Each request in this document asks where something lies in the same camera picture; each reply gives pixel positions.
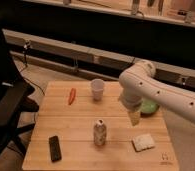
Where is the white patterned bottle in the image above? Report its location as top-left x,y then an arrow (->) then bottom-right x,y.
93,119 -> 107,146

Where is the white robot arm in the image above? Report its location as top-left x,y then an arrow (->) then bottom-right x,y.
119,60 -> 195,124

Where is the green bowl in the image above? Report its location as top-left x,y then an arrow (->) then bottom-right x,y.
140,99 -> 159,117

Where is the white sponge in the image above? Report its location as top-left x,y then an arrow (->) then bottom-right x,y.
132,134 -> 155,152

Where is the white paper cup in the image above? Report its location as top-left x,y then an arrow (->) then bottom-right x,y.
91,79 -> 105,101

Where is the black chair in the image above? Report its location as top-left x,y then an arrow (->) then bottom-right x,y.
0,27 -> 39,155

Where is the black floor cable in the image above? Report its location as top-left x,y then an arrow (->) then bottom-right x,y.
12,54 -> 46,96

